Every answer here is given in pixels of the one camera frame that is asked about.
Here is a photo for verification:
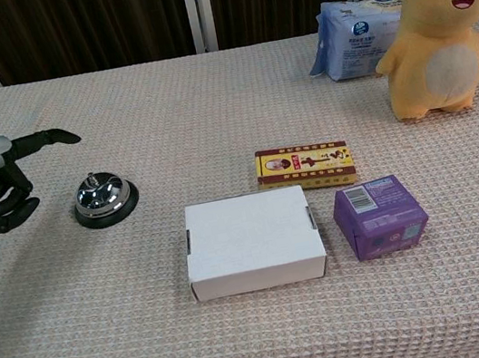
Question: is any silver desk call bell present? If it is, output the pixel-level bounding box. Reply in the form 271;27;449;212
67;164;144;234

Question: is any beige waffle tablecloth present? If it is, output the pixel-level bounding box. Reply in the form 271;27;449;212
0;5;479;358

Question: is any blue wet wipes pack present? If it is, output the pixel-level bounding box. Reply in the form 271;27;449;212
297;0;422;87

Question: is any yellow plush toy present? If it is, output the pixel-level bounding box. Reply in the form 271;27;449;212
363;0;479;127

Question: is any yellow red printed box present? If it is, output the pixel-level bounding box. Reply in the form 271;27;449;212
251;135;359;199

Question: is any purple small box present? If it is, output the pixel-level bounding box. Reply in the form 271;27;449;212
327;169;435;266

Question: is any white cardboard box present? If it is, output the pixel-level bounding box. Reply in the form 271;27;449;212
175;181;333;305

